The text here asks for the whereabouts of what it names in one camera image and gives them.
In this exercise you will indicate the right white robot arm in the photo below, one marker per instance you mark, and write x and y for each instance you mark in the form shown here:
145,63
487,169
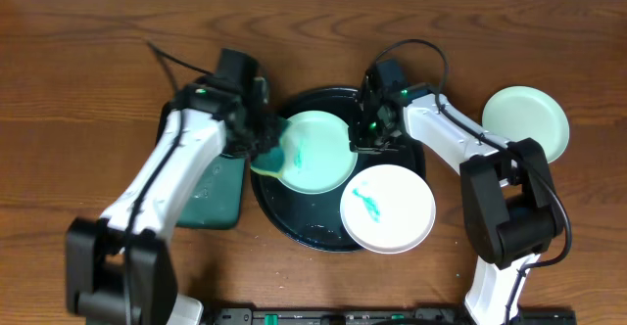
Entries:
513,217

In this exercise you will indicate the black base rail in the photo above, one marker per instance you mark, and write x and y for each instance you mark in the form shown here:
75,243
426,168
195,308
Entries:
425,315

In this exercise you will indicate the dark rectangular water tray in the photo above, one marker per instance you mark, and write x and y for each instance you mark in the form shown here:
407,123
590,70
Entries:
198,187

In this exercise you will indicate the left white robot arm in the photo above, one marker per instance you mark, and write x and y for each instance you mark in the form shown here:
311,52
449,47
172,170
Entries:
118,266

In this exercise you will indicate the pale green plate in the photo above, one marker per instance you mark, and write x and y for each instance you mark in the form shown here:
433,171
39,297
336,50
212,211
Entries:
317,154

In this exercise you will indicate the white plate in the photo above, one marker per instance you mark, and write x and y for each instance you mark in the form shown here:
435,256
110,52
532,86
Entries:
387,209

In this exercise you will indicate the green yellow sponge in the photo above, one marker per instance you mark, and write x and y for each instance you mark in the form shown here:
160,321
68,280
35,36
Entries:
272,162

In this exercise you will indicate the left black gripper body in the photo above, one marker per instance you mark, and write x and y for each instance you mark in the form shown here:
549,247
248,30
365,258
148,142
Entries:
265,136

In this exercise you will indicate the mint green plate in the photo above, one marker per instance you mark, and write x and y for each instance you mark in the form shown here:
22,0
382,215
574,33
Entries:
521,112

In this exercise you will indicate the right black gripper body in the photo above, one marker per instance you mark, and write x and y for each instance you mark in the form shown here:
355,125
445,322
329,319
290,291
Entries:
371,145

